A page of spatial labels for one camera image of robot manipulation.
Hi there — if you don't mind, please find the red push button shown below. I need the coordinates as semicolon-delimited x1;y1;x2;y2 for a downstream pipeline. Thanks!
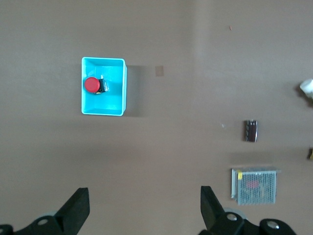
84;75;110;95

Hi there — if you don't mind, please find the metal mesh power supply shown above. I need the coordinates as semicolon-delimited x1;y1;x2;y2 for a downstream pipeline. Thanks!
230;166;282;206

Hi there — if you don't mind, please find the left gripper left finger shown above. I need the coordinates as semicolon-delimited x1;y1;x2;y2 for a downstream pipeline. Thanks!
14;187;90;235

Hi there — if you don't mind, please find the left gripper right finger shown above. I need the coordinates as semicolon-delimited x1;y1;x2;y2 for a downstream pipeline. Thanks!
198;186;246;235

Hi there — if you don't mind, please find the dark cylindrical capacitor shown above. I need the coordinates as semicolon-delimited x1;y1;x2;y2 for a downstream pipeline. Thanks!
243;119;259;143

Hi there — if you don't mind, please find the cyan plastic box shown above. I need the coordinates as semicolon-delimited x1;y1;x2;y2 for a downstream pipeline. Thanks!
80;56;129;117

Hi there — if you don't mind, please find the white-capped metal fitting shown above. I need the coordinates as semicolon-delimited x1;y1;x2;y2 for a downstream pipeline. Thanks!
299;78;313;100

